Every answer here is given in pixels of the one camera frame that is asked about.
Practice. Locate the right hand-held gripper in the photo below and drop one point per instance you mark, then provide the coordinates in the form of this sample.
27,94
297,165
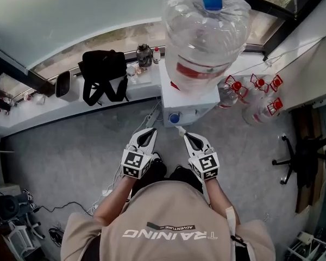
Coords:
206,163

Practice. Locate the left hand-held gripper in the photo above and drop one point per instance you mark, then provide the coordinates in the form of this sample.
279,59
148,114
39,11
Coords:
134,160

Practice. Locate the small white item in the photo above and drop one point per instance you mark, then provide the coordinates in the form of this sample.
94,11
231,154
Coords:
181,130

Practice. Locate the person's left forearm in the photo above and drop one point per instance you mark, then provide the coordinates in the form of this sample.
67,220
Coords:
114,202

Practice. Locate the person's right forearm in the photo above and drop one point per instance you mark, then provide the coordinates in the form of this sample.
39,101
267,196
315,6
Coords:
218,197

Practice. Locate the white power strip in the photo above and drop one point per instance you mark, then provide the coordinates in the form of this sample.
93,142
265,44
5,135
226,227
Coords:
152,117

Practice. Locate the person's black trousers and shoes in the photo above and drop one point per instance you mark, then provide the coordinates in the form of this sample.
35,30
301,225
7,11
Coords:
184,175

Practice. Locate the white water dispenser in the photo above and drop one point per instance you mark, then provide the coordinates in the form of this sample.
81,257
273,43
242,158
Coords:
190,107

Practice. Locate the small clear glass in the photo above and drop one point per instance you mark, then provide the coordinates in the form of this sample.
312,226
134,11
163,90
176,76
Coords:
130,71

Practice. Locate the black backpack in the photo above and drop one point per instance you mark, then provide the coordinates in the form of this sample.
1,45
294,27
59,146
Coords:
103,69

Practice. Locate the dark glass jar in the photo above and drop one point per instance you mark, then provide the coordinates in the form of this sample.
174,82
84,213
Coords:
144,56

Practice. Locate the white bottle with red cap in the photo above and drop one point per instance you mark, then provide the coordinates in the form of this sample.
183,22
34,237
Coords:
156,55

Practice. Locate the person's beige shirt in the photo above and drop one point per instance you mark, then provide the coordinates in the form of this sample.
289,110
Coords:
165,227

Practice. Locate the white and black bin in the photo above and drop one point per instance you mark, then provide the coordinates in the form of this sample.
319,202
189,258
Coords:
65,86

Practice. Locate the large clear water jug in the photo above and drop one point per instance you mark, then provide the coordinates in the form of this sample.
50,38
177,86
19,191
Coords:
206,45

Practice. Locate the white window ledge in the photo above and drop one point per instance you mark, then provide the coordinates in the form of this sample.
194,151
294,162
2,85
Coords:
43,110

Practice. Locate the black office chair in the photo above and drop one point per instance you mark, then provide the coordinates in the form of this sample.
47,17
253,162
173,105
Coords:
307,156

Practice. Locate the brown wooden board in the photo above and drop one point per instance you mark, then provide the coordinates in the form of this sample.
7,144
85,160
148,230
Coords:
305,173

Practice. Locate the white metal rack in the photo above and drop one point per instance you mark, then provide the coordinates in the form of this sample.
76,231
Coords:
21,238

